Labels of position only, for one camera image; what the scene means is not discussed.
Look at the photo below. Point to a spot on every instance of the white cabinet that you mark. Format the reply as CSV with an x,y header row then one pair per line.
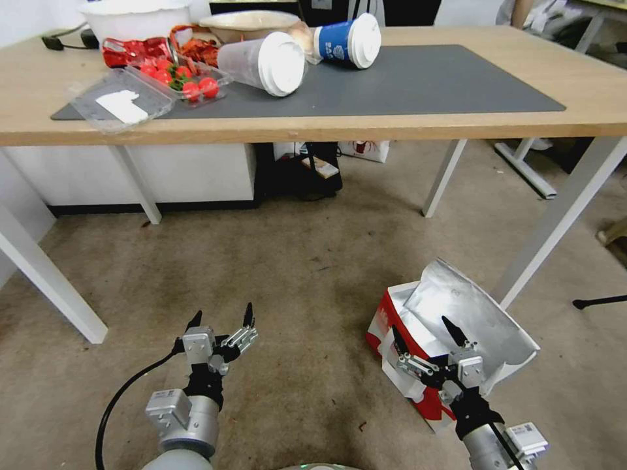
x,y
196,171

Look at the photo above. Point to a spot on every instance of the red orange snack wrapper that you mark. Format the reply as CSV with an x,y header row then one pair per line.
x,y
198,49

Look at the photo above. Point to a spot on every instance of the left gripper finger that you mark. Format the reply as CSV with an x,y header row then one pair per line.
x,y
242,338
195,320

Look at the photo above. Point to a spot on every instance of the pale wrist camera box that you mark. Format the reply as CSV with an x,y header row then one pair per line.
x,y
468,367
198,345

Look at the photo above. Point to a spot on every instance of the beige plastic stool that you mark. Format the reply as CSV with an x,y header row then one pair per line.
x,y
614,240

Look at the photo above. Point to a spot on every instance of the grey desk mat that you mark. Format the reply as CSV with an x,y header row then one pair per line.
x,y
416,83

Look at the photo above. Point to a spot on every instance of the bun in clear wrap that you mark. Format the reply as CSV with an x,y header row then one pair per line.
x,y
301,36

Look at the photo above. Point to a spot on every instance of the blue paper cup white lid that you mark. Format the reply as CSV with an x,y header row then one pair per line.
x,y
338,46

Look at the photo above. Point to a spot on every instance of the small black device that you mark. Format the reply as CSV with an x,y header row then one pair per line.
x,y
89,36

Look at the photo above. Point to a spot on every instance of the white robot front shell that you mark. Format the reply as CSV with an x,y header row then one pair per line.
x,y
313,466

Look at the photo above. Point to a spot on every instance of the red cherry tomato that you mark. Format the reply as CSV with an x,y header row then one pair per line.
x,y
184,72
164,64
191,91
148,70
163,78
209,87

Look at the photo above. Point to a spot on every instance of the beige bowl with clear lid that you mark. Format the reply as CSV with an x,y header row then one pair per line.
x,y
245,22

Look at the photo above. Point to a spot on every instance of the white shoe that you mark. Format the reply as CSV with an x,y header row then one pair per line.
x,y
541,144

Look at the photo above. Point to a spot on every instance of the wooden table with white legs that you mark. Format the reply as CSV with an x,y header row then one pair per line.
x,y
490,36

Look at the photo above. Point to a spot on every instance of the clear cup with white lid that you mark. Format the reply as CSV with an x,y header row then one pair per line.
x,y
240,61

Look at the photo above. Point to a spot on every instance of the black tripod leg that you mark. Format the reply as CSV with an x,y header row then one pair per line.
x,y
600,301

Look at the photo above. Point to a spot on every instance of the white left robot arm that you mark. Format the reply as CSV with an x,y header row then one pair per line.
x,y
196,427

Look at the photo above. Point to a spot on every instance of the person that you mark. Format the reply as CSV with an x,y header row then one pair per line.
x,y
519,10

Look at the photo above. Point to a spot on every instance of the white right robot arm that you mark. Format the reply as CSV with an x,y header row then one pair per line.
x,y
484,446

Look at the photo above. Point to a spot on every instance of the black bag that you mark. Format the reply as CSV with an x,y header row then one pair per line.
x,y
284,181

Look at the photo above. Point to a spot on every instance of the white desk frame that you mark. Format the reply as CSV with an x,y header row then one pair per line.
x,y
526,169

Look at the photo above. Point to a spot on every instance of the black case with white label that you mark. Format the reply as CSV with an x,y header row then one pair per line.
x,y
406,10

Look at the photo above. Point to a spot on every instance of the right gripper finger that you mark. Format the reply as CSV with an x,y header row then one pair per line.
x,y
455,333
416,364

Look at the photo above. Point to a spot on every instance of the red white food delivery bag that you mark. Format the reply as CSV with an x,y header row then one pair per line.
x,y
490,313

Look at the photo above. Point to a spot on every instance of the white bag with red print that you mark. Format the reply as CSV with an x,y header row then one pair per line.
x,y
365,149

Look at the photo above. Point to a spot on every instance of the clear plastic clamshell container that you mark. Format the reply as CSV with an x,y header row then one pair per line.
x,y
93,105

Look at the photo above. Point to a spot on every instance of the black power adapter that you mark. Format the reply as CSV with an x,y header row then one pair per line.
x,y
51,41

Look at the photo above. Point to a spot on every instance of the white plastic bowl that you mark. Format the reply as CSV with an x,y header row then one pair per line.
x,y
132,22

